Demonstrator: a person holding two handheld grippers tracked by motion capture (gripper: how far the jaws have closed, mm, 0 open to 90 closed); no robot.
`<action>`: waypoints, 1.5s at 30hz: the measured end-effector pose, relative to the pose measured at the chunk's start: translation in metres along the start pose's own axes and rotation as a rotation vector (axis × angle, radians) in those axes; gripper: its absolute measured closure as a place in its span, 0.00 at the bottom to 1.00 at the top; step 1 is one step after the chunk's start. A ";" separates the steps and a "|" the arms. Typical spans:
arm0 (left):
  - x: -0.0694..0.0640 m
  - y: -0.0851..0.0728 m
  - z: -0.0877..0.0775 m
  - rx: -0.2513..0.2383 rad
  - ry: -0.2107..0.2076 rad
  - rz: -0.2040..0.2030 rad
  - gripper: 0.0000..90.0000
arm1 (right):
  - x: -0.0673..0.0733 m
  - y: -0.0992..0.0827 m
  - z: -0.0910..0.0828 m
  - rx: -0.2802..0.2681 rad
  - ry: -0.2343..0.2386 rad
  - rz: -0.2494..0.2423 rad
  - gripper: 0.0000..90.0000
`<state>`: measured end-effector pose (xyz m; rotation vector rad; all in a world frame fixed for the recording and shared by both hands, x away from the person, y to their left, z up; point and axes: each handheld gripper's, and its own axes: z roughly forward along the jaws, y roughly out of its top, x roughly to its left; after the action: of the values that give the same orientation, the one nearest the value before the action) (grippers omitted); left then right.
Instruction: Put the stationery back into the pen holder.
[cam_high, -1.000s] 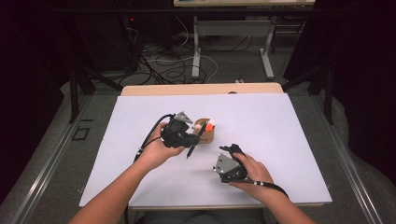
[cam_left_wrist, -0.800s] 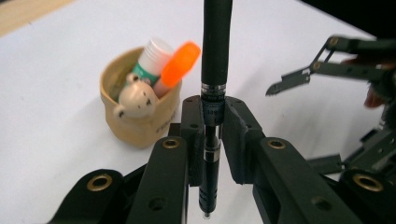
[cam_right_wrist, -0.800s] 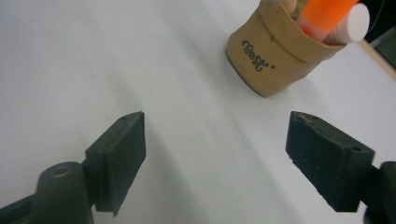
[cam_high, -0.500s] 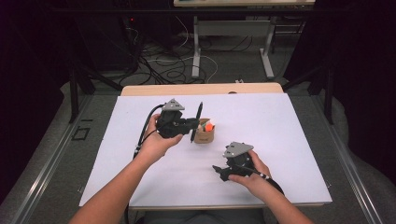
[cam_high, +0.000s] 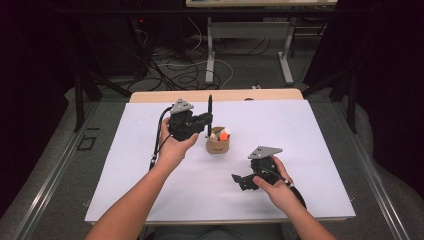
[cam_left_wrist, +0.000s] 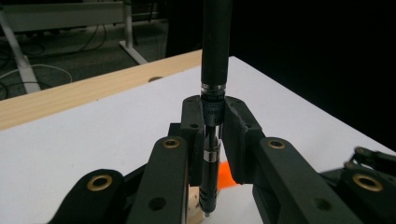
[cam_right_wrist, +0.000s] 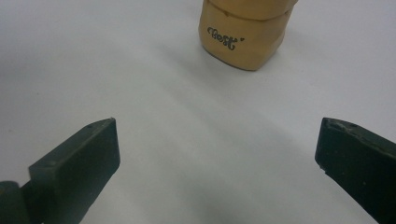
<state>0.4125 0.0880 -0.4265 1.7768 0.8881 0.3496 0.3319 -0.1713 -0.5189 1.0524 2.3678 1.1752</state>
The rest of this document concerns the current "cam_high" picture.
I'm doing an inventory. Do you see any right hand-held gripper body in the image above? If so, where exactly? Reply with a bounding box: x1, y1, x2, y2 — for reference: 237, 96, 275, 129
247, 145, 284, 185

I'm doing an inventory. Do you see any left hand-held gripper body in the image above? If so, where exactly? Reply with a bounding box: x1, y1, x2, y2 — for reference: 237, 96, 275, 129
168, 98, 204, 142

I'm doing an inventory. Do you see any black pen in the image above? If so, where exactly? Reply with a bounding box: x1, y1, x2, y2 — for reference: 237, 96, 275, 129
207, 94, 214, 138

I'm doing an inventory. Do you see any brown pen holder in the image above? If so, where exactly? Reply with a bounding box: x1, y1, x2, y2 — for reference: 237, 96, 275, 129
205, 126, 231, 155

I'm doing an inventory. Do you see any person's left hand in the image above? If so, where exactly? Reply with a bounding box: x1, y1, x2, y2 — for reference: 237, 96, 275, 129
156, 116, 199, 168

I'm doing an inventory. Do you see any person's right hand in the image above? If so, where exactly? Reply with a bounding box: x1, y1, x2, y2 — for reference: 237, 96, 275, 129
252, 155, 298, 214

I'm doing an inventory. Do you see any wooden table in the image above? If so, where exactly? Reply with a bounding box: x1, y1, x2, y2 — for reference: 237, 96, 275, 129
84, 88, 348, 227

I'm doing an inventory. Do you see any white board sheet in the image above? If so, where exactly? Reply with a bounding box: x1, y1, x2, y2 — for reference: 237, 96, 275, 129
84, 99, 357, 224

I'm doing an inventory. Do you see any white background desk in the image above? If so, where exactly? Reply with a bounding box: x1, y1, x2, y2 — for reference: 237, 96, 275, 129
185, 0, 338, 85

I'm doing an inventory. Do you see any black metal stand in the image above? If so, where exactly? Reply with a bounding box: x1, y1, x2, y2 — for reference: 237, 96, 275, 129
73, 66, 132, 133
301, 66, 359, 134

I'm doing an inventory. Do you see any dark computer case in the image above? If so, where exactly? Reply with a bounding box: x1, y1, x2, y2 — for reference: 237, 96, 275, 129
79, 15, 149, 77

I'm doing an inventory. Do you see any dark curtain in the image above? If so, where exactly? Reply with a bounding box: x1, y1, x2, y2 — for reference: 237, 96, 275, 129
0, 0, 79, 216
304, 0, 424, 199

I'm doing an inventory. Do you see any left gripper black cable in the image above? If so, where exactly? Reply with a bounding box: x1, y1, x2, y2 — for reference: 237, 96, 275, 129
148, 106, 174, 171

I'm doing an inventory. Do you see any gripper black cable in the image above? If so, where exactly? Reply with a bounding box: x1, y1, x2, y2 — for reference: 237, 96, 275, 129
148, 106, 174, 171
261, 168, 308, 211

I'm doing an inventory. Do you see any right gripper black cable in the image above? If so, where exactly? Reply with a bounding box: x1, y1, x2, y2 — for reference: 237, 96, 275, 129
261, 168, 308, 211

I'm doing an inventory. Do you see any white floor cable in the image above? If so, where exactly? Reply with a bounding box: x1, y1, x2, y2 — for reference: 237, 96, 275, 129
156, 16, 234, 90

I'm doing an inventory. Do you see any black floor cable bundle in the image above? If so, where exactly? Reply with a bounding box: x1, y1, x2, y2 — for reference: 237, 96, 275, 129
126, 29, 222, 92

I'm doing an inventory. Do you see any metal floor rail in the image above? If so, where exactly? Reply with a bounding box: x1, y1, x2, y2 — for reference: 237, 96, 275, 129
333, 99, 412, 240
13, 101, 101, 240

